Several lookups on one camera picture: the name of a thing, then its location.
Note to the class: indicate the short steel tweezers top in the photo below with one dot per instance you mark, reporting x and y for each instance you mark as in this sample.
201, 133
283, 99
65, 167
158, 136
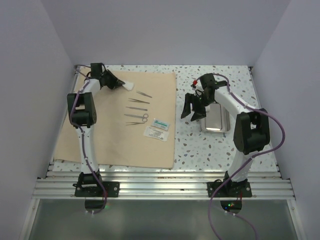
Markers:
144, 94

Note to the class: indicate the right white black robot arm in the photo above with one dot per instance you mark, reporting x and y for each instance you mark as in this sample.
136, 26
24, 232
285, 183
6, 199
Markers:
251, 132

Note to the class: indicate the beige cloth mat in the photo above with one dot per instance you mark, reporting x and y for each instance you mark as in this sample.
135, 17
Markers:
118, 144

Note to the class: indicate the white gauze pad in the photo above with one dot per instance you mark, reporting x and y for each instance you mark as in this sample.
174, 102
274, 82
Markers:
128, 85

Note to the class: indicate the aluminium rail frame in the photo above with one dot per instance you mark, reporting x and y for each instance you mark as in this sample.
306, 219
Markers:
168, 204

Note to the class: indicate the stainless steel tray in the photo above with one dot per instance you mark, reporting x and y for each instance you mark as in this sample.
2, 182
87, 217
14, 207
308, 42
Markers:
217, 120

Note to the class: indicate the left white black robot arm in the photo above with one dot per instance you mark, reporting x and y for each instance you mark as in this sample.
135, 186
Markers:
82, 116

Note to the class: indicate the green white sachet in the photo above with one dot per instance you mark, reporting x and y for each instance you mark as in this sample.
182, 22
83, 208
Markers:
160, 124

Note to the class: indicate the steel tweezers bottom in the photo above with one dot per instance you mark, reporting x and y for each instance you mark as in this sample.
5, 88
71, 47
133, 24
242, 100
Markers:
134, 123

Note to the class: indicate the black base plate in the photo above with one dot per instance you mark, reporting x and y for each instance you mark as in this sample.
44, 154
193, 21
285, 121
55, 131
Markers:
230, 190
95, 191

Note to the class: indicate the white printed sachet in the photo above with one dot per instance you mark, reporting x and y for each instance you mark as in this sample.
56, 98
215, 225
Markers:
155, 133

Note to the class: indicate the steel surgical scissors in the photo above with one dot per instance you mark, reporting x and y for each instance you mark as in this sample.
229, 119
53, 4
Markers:
144, 118

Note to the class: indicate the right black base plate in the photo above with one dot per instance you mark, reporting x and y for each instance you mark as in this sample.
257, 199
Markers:
230, 190

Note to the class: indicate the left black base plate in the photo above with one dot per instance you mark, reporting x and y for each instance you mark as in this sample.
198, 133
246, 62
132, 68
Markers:
95, 191

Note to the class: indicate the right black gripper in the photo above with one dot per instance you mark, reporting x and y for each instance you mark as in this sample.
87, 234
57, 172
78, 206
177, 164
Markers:
190, 98

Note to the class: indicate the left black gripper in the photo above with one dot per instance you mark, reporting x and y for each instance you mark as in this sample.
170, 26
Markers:
114, 84

